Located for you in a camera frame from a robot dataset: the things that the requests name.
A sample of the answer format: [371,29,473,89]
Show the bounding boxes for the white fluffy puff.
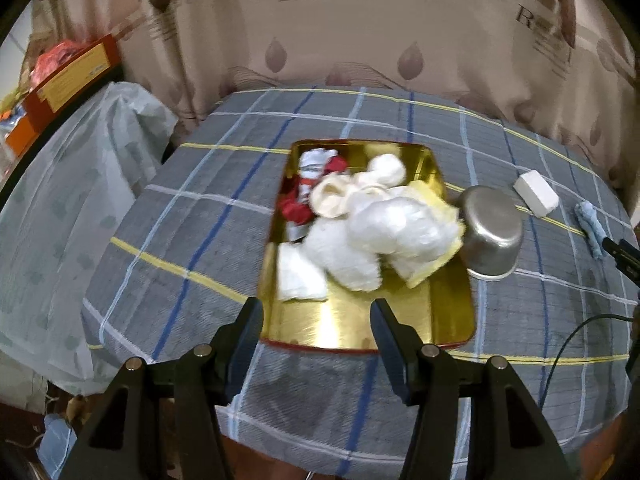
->
[302,219,382,292]

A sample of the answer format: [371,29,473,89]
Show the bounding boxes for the beige leaf print curtain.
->
[30,0,640,196]

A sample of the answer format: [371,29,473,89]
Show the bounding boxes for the white foam block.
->
[513,170,560,219]

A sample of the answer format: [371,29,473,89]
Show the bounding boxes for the black cable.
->
[539,313,637,407]

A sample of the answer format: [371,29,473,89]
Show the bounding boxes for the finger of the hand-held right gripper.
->
[601,236,640,286]

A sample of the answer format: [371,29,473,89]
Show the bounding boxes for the red plastic bag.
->
[32,42,87,86]

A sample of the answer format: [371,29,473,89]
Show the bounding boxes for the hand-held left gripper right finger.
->
[370,298,571,480]

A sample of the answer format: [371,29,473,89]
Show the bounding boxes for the gold tin box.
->
[257,139,476,356]

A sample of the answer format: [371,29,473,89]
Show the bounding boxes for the stainless steel bowl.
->
[457,185,525,282]

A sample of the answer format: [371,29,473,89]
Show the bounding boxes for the blue fluffy cloth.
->
[574,201,609,261]

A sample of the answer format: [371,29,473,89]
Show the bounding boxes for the blue cloth on floor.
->
[37,412,79,472]

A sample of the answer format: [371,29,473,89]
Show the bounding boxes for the white translucent cover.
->
[0,81,179,396]

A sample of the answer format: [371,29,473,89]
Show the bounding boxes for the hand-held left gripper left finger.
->
[62,298,265,480]

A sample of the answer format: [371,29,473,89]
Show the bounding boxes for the cream scrunchie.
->
[309,172,389,220]

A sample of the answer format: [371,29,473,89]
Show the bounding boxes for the white yarn ball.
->
[367,154,406,189]

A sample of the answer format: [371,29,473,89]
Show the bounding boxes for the orange cardboard box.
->
[22,34,123,132]

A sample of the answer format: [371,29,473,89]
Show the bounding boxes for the white folded cloth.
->
[276,242,329,303]

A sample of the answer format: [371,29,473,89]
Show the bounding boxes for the white cloth with yellow trim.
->
[346,182,468,290]

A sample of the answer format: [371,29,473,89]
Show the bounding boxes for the white and red sock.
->
[297,149,343,198]

